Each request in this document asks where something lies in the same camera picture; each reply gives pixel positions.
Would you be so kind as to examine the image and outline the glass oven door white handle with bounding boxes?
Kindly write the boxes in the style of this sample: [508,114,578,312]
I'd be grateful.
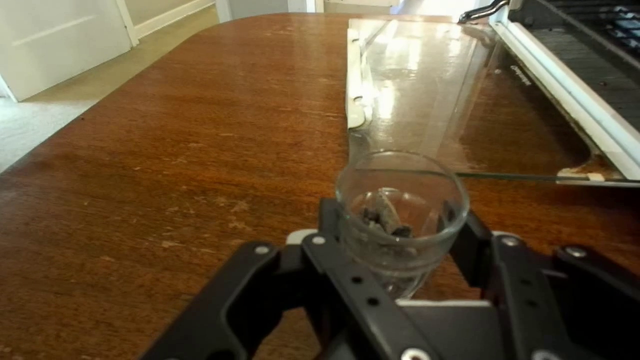
[345,16,640,189]

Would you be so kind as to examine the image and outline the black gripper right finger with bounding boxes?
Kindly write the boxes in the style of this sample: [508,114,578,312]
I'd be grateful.
[446,210,640,360]

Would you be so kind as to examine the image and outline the white toaster oven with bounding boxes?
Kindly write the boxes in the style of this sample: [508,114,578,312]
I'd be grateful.
[488,0,640,183]

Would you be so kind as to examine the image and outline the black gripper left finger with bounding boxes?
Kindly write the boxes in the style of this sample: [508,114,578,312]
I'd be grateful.
[141,193,436,360]

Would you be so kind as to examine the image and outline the black power cord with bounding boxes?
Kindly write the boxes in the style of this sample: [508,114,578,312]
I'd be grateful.
[456,0,512,26]

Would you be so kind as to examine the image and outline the small clear glass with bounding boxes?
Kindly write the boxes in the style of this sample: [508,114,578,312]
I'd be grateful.
[335,149,472,300]

